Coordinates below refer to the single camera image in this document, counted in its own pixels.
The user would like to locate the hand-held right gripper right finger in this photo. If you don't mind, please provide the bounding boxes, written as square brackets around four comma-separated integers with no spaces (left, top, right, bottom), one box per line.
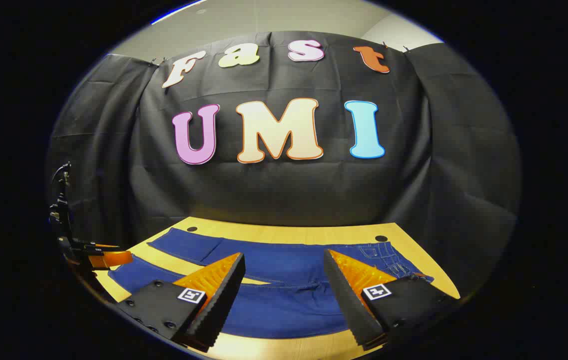
[323,249,462,351]

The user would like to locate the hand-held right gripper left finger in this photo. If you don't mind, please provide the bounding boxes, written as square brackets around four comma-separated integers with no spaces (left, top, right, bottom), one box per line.
[116,252,246,353]

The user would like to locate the blue denim jeans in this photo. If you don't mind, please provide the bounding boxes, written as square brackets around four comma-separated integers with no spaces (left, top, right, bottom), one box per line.
[108,227,434,340]

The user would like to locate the black backdrop cloth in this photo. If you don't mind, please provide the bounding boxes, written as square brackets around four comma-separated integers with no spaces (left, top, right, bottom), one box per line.
[46,31,522,301]

